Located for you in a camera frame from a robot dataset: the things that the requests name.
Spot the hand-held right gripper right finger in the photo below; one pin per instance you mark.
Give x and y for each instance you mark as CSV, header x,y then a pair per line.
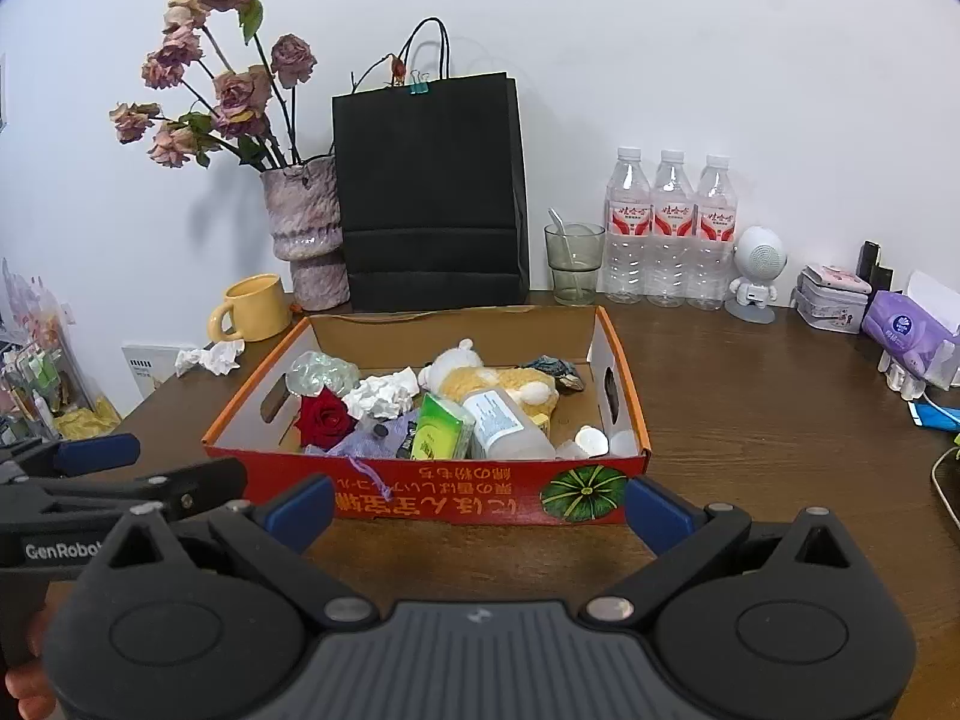
x,y
656,514

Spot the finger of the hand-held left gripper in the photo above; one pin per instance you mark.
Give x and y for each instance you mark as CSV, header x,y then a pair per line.
x,y
97,454
187,486

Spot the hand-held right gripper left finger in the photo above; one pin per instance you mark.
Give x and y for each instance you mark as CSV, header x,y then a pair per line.
x,y
304,510

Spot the red rose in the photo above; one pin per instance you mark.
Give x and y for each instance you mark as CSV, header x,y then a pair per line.
x,y
324,420

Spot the small white cup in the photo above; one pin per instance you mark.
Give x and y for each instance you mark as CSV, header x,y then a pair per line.
x,y
591,441

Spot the iridescent plastic wrap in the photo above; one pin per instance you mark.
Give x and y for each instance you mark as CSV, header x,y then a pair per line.
x,y
322,373

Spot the white tissue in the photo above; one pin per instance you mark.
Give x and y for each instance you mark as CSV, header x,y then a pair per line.
x,y
223,356
382,394
187,360

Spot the green packet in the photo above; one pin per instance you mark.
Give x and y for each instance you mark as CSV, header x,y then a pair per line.
x,y
441,427

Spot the orange cardboard box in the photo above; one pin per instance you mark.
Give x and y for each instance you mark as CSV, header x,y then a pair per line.
x,y
465,502

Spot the white plastic bottle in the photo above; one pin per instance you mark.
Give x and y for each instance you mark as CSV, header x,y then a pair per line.
x,y
506,424

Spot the blue cloth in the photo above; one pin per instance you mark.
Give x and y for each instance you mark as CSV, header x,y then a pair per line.
x,y
551,367

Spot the white and yellow plush toy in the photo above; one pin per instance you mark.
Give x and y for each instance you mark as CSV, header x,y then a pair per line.
x,y
480,382

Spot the person's left hand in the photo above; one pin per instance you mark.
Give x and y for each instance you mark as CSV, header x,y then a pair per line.
x,y
26,690

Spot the yellow crumpled bag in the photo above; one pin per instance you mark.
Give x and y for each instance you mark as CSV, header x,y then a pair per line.
x,y
90,420

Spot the pile of colourful trinkets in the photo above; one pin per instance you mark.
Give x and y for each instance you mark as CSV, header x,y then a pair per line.
x,y
37,360

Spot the yellow mug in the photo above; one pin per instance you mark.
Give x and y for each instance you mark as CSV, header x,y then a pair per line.
x,y
255,307

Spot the green drinking glass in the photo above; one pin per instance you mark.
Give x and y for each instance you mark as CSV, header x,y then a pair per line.
x,y
576,270

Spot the grey tin box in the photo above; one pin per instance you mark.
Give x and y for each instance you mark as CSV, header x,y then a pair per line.
x,y
829,311

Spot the clear water bottle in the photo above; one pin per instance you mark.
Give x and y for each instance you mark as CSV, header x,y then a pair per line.
x,y
716,244
671,240
627,240

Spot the white robot figurine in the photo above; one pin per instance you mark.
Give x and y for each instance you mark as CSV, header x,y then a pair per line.
x,y
757,259

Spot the small white object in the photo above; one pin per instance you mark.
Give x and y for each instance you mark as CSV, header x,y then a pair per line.
x,y
900,375

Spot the purple ribbed vase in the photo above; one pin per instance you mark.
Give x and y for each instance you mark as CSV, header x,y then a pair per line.
x,y
307,225

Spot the blue flat packet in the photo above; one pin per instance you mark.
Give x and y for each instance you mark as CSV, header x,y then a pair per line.
x,y
930,414

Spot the pink flat case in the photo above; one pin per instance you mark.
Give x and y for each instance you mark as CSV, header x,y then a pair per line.
x,y
836,276

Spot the white spoon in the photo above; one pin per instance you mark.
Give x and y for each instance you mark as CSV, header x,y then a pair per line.
x,y
559,229

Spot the purple tissue pack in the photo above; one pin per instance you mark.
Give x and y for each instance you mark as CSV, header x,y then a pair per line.
x,y
907,330

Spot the black cosmetic tubes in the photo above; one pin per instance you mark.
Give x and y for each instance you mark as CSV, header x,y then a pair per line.
x,y
874,262

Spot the black paper bag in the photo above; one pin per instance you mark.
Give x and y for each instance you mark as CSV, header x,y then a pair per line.
x,y
427,187

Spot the dried pink flowers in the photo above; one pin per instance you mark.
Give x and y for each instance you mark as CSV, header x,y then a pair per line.
x,y
240,94

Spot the green binder clip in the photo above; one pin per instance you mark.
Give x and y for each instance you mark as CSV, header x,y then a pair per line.
x,y
418,84

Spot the dried red rosebud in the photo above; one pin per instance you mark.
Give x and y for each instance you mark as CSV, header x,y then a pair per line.
x,y
397,69

